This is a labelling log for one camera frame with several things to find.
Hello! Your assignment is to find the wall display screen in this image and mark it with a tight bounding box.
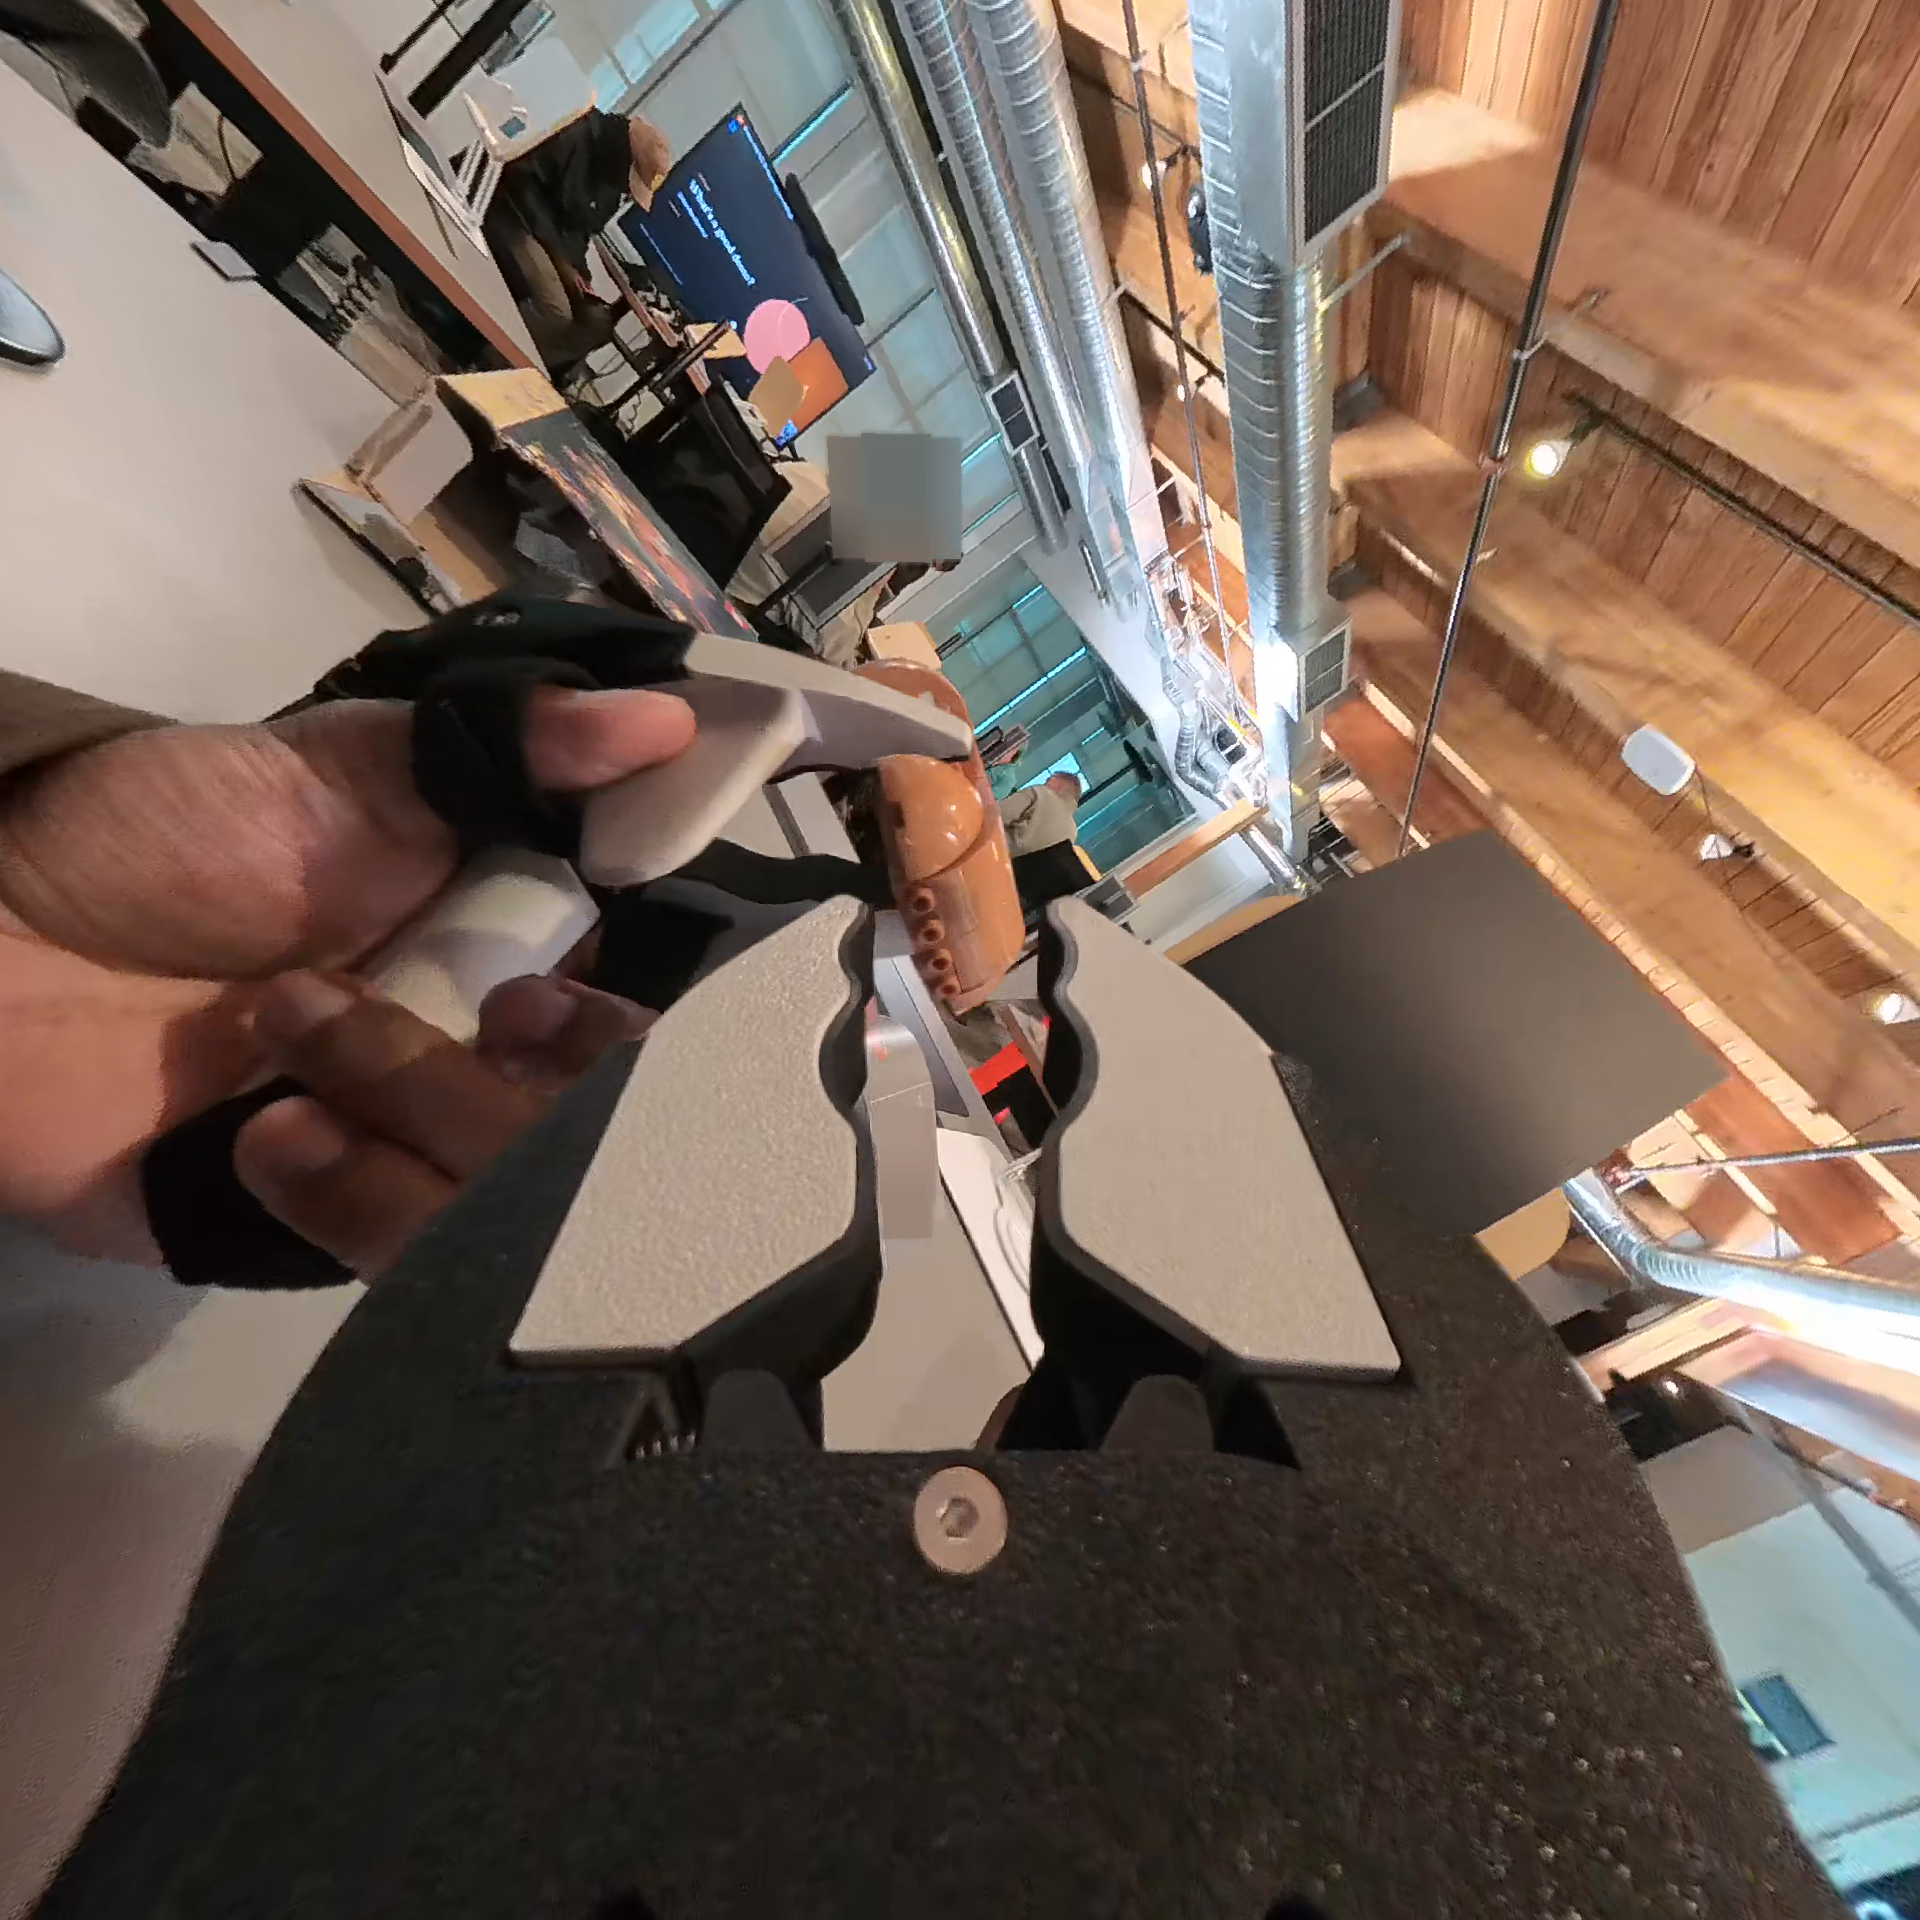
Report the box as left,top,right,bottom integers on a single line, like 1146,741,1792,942
619,105,883,399

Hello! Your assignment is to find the person's left hand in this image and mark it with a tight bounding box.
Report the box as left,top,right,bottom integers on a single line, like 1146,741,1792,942
0,677,708,1299

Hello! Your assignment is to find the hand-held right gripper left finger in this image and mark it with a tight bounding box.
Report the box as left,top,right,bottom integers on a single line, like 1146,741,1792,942
509,895,889,1379

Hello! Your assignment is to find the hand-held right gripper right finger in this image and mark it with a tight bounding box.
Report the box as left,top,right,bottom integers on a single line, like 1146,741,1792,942
1029,895,1406,1385

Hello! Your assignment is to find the silver ventilation duct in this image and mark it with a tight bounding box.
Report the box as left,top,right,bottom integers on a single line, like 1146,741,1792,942
836,0,1194,616
1184,0,1410,738

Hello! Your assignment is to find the dark office desk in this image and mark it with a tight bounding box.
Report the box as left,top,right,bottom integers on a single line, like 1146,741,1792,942
136,0,548,377

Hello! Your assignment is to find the black board with wooden rim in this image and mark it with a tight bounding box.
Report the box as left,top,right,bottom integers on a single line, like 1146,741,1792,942
1178,830,1735,1257

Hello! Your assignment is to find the brown lego assembly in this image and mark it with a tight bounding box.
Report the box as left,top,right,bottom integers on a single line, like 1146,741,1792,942
869,750,1026,1017

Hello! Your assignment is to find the printed lego set box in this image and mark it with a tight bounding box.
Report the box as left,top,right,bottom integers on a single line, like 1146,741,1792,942
293,362,788,616

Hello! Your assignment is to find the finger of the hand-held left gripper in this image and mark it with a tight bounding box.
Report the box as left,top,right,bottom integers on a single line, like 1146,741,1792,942
861,1005,949,1255
571,632,983,893

